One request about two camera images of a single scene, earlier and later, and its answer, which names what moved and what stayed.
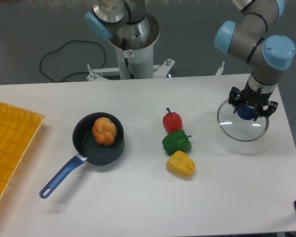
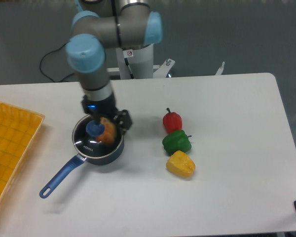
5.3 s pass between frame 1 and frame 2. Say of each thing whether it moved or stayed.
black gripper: moved
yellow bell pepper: stayed
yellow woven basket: stayed
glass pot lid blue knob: moved
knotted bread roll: stayed
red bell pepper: stayed
